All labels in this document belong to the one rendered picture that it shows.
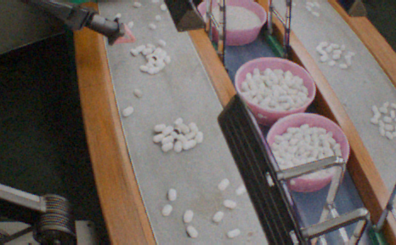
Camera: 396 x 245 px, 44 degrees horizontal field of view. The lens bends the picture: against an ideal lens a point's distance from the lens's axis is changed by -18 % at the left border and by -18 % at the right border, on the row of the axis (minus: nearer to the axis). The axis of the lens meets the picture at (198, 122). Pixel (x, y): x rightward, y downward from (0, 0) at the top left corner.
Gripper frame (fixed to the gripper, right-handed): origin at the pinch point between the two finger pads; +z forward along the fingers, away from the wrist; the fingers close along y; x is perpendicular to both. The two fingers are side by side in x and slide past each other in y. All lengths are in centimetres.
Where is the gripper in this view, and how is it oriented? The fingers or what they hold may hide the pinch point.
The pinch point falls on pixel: (132, 40)
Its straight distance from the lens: 188.5
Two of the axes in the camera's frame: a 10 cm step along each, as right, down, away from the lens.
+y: -2.6, -6.6, 7.0
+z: 7.3, 3.4, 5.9
